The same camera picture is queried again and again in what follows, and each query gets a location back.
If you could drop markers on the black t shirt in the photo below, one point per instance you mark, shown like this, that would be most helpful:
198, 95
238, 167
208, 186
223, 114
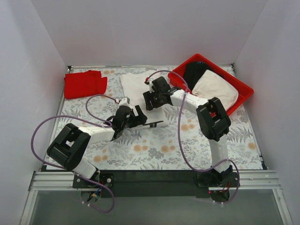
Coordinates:
194, 71

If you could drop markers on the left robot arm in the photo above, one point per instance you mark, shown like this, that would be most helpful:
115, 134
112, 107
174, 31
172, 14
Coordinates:
70, 144

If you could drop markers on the floral table mat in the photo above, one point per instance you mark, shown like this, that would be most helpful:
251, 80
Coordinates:
178, 146

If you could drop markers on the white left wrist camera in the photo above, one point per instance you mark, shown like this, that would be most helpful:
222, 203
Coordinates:
124, 102

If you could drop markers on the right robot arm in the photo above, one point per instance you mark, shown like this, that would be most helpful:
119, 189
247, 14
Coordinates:
213, 121

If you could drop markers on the white t shirt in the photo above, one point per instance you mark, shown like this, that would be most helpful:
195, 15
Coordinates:
133, 87

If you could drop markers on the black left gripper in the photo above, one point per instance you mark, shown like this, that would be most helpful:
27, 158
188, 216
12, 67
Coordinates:
139, 117

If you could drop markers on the red plastic bin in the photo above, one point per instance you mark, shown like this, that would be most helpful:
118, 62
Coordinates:
244, 91

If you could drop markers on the cream folded t shirt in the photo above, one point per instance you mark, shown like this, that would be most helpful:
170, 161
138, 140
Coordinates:
212, 85

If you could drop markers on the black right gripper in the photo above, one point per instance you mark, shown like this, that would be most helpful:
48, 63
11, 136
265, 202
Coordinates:
150, 101

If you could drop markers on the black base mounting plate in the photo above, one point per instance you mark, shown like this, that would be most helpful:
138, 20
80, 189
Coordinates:
161, 183

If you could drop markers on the red folded t shirt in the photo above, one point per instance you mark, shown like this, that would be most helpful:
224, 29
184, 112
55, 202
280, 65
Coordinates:
84, 84

